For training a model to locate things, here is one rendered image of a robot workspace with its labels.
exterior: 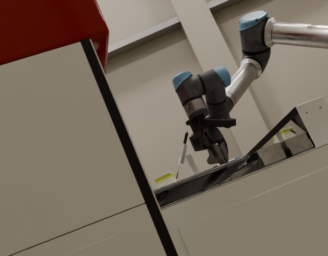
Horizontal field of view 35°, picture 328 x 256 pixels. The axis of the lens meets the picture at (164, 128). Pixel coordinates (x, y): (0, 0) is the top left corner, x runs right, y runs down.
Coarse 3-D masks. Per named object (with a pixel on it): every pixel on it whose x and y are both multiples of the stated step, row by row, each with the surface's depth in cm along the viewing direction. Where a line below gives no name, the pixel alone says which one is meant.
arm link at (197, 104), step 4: (192, 100) 177; (196, 100) 177; (200, 100) 177; (188, 104) 177; (192, 104) 176; (196, 104) 176; (200, 104) 176; (204, 104) 178; (184, 108) 179; (188, 108) 177; (192, 108) 176; (196, 108) 176; (200, 108) 176; (204, 108) 177; (188, 112) 177; (192, 112) 176; (188, 116) 178
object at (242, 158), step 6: (246, 156) 161; (228, 162) 160; (234, 162) 160; (216, 168) 158; (222, 168) 159; (198, 174) 157; (204, 174) 157; (180, 180) 156; (186, 180) 156; (192, 180) 157; (168, 186) 154; (174, 186) 155; (156, 192) 153; (162, 192) 154
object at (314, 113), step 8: (304, 104) 152; (312, 104) 152; (320, 104) 153; (304, 112) 151; (312, 112) 152; (320, 112) 152; (304, 120) 150; (312, 120) 151; (320, 120) 151; (312, 128) 150; (320, 128) 150; (312, 136) 149; (320, 136) 150; (320, 144) 149
